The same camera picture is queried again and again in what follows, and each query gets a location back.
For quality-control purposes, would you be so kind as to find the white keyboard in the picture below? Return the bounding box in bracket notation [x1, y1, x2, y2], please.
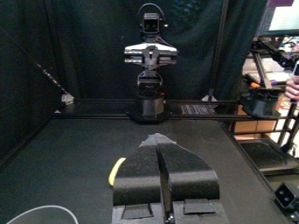
[246, 70, 294, 86]

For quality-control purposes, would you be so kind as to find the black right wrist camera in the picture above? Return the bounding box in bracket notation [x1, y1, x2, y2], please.
[140, 11, 164, 34]

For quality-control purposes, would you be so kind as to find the black table-level camera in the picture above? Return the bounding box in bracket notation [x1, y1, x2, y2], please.
[272, 182, 299, 218]

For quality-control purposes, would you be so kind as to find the black vertical frame post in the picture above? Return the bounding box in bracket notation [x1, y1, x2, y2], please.
[210, 0, 231, 102]

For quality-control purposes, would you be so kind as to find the grey speckled cup bowl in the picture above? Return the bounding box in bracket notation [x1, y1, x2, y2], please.
[4, 204, 80, 224]

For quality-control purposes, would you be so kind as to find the brown cardboard box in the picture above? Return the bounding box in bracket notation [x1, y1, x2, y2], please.
[232, 101, 278, 143]

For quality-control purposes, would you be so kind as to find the thin diagonal brace wire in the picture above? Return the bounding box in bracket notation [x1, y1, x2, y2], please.
[0, 27, 68, 95]

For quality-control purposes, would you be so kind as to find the person's hand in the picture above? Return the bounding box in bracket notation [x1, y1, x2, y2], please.
[284, 79, 299, 101]

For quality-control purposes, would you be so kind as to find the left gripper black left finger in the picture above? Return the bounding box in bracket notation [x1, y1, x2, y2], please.
[111, 134, 162, 207]

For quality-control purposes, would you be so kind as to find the white corner bracket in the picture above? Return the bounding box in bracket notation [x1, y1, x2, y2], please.
[200, 94, 219, 103]
[60, 93, 76, 106]

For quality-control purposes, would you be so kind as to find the black cloth backdrop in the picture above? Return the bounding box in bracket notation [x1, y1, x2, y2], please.
[0, 0, 270, 152]

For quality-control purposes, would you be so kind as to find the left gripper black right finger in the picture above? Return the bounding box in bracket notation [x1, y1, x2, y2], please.
[155, 132, 222, 205]

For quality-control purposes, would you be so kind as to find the black side shelf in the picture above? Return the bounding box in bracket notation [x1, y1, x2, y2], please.
[238, 138, 299, 176]

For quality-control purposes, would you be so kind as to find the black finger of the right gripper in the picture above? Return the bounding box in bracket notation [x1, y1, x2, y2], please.
[151, 45, 162, 71]
[142, 45, 152, 71]

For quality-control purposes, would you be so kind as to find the yellow toy corn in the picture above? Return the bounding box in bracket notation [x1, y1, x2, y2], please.
[107, 157, 128, 186]

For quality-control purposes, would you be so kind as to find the striped label plate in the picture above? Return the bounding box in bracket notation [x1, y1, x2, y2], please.
[179, 103, 215, 116]

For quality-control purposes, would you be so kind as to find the computer monitor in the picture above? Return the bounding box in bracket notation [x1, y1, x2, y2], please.
[256, 0, 299, 38]

